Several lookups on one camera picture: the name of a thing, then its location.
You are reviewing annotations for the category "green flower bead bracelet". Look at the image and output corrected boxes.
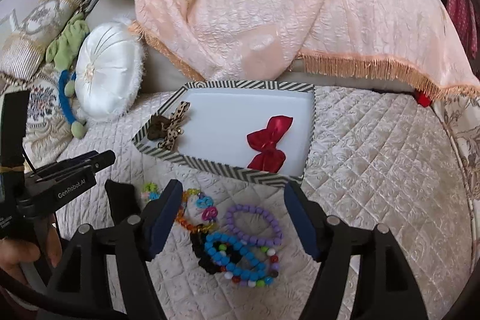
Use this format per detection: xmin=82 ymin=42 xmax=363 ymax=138
xmin=141 ymin=182 xmax=162 ymax=202

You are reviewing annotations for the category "orange bead charm bracelet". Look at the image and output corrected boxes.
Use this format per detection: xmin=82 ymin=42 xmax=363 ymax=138
xmin=174 ymin=187 xmax=219 ymax=234

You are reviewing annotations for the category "purple bead bracelet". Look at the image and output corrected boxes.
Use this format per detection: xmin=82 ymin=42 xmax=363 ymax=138
xmin=224 ymin=204 xmax=285 ymax=248

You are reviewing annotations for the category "person's left hand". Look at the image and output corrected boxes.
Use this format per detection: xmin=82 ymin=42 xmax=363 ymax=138
xmin=0 ymin=214 xmax=63 ymax=285

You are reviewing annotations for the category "floral embroidered cushion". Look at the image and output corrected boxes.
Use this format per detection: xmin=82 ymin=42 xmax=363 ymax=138
xmin=1 ymin=63 xmax=87 ymax=168

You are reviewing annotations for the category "leopard print brown bow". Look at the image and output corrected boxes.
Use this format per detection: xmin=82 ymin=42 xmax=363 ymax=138
xmin=146 ymin=101 xmax=191 ymax=151

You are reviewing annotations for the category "blue plush headband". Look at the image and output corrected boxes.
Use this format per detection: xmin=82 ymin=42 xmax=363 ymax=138
xmin=58 ymin=70 xmax=77 ymax=125

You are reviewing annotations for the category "round white satin cushion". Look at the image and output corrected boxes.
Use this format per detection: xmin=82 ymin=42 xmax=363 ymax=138
xmin=75 ymin=19 xmax=146 ymax=122

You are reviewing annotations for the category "green plush toy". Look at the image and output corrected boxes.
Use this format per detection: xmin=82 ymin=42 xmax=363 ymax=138
xmin=45 ymin=12 xmax=89 ymax=139

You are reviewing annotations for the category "beige striped bolster pillow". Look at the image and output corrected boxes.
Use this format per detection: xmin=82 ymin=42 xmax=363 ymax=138
xmin=1 ymin=0 xmax=83 ymax=81

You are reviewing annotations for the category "quilted beige bedspread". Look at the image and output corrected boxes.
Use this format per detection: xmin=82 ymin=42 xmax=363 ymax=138
xmin=57 ymin=87 xmax=473 ymax=319

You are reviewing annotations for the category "red satin bow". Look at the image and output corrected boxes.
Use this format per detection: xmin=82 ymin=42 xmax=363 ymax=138
xmin=247 ymin=115 xmax=293 ymax=173

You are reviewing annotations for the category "striped white tray box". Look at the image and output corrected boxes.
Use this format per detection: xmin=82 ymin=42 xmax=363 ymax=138
xmin=133 ymin=80 xmax=315 ymax=188

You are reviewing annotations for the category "floral bed edge cover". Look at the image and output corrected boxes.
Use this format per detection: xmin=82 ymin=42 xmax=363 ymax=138
xmin=433 ymin=96 xmax=480 ymax=264

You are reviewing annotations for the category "red object under blanket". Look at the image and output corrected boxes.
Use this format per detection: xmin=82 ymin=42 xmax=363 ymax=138
xmin=413 ymin=90 xmax=431 ymax=108

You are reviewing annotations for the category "peach fringed blanket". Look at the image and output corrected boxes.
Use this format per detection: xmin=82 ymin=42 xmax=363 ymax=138
xmin=132 ymin=0 xmax=479 ymax=100

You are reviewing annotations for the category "pink dotted hanging garment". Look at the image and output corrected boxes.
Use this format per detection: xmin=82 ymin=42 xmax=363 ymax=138
xmin=447 ymin=0 xmax=479 ymax=60

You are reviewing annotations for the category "multicolour bead bracelet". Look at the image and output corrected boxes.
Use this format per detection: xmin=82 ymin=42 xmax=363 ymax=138
xmin=219 ymin=244 xmax=281 ymax=289

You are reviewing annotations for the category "blue bead bracelet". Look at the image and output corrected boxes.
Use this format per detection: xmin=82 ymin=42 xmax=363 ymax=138
xmin=204 ymin=231 xmax=275 ymax=286

